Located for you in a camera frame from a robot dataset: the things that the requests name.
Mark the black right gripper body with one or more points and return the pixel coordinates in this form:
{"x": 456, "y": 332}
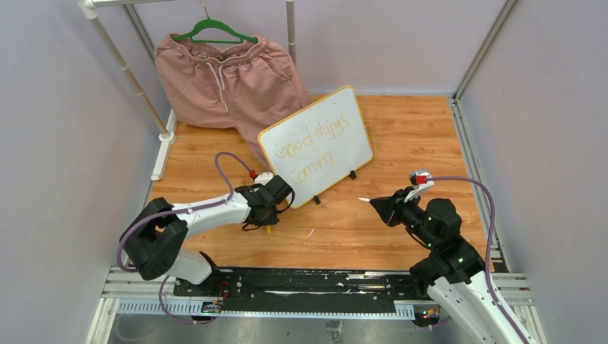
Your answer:
{"x": 409, "y": 213}

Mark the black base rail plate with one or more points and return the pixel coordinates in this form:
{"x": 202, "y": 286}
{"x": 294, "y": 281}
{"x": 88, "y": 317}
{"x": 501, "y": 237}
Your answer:
{"x": 291, "y": 292}

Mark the yellow-framed whiteboard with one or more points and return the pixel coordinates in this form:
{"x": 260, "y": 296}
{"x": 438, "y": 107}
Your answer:
{"x": 318, "y": 146}

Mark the aluminium frame post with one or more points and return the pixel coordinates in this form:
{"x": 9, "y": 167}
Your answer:
{"x": 457, "y": 108}

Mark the white clothes rack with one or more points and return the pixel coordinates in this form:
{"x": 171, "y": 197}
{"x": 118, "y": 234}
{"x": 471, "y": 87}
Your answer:
{"x": 166, "y": 128}

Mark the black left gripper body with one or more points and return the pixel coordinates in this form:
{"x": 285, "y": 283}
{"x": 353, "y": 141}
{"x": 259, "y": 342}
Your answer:
{"x": 270, "y": 219}

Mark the green clothes hanger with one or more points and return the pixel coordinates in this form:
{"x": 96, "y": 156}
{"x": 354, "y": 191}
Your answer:
{"x": 208, "y": 23}

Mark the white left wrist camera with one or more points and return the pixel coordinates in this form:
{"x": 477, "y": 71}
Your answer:
{"x": 263, "y": 178}

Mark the pink shorts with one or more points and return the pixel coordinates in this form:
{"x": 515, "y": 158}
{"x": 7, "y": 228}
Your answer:
{"x": 248, "y": 87}

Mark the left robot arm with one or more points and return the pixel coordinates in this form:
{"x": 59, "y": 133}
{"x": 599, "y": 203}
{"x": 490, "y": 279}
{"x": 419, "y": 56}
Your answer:
{"x": 154, "y": 242}

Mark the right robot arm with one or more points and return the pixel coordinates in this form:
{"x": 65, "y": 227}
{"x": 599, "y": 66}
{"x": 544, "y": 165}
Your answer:
{"x": 454, "y": 274}

